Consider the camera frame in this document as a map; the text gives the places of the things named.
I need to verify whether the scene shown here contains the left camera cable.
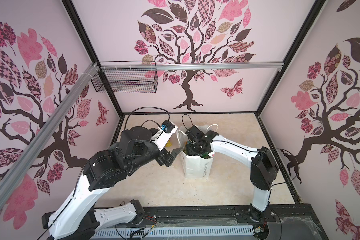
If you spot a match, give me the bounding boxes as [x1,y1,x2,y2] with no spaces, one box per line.
[123,106,171,133]

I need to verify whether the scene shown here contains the aluminium rail left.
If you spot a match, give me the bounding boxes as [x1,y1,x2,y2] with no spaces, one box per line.
[0,63,99,210]

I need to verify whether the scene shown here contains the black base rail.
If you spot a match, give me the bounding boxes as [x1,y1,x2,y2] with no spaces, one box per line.
[79,204,328,240]

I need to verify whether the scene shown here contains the black wire basket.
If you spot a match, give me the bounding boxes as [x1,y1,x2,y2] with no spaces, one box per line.
[91,60,159,94]

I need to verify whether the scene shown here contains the aluminium rail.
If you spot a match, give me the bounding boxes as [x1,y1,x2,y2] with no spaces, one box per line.
[0,63,99,210]
[101,62,284,71]

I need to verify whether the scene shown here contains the aluminium rail back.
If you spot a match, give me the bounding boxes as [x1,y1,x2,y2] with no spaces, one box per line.
[101,62,284,71]

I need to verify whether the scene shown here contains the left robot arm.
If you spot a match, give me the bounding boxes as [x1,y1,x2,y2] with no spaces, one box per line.
[42,120,181,240]

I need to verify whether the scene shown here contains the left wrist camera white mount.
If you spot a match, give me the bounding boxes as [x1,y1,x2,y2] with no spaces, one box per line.
[151,120,178,151]

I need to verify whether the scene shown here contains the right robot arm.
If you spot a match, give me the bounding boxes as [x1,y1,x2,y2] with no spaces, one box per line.
[185,126,279,222]

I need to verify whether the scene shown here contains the yellow chip bag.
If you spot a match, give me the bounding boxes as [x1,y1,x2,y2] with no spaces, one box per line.
[165,140,173,148]

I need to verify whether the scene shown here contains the white slotted cable duct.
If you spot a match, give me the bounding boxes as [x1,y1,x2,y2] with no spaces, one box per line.
[92,226,254,240]

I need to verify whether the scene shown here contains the white paper bag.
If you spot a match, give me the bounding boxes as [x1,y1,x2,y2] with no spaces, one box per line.
[176,127,215,179]

